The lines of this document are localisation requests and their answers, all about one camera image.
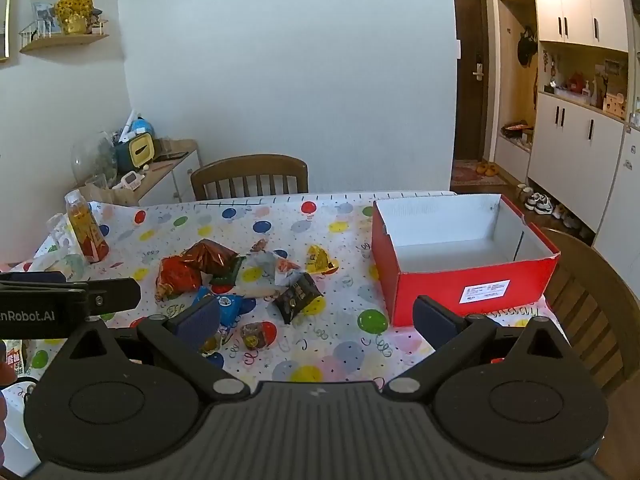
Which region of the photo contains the dark red foil snack bag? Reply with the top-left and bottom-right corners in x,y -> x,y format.
182,239 -> 241,277

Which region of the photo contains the patterned doormat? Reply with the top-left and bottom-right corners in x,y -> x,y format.
450,159 -> 507,187

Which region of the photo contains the gold candy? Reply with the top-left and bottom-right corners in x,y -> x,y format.
201,332 -> 227,357

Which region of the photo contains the red cardboard box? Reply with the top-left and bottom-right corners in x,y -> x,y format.
371,194 -> 561,328

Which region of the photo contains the wooden stick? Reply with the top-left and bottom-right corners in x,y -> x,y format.
235,287 -> 282,302

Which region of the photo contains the dark brown door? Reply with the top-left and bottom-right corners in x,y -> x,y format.
451,0 -> 494,162

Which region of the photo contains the clear plastic bag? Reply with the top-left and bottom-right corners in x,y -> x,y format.
46,212 -> 92,281

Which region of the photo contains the yellow snack packet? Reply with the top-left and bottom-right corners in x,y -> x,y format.
306,245 -> 339,275

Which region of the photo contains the dark green snack packet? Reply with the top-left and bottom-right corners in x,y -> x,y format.
207,256 -> 247,288

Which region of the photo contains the white kitchen timer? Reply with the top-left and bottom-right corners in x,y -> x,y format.
112,171 -> 144,191

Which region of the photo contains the wooden slat-back chair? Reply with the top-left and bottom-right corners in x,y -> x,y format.
190,154 -> 309,202

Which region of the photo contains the round red brown candy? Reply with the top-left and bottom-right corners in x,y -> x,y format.
240,321 -> 277,350

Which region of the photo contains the balloon print tablecloth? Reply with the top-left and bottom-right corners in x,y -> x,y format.
0,191 -> 566,476

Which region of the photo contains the wooden round-back chair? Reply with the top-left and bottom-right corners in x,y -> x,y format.
537,226 -> 640,396

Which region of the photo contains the orange and white snack packet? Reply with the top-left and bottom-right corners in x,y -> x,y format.
273,258 -> 302,288

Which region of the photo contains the black hanging bag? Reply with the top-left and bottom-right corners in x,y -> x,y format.
517,27 -> 538,68

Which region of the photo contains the blue snack packet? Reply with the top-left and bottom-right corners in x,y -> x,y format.
192,287 -> 244,330

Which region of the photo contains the yellow and teal tissue box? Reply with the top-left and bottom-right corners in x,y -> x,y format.
116,130 -> 156,171

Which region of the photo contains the black snack packet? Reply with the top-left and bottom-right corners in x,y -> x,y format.
274,272 -> 323,325

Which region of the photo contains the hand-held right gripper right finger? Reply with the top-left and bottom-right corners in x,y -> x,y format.
382,296 -> 581,403

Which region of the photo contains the orange juice bottle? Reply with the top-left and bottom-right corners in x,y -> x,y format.
65,189 -> 110,264

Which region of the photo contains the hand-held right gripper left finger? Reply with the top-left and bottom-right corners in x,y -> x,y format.
60,299 -> 251,402

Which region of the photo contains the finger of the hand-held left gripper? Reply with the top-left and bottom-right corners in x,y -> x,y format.
84,277 -> 142,318
0,271 -> 86,292

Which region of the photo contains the white upper wall cabinet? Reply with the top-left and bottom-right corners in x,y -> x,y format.
495,0 -> 632,54

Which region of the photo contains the white side cabinet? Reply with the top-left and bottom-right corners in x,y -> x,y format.
80,139 -> 202,207

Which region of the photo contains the white lower shoe cabinet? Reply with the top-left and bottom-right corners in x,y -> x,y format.
527,92 -> 627,233

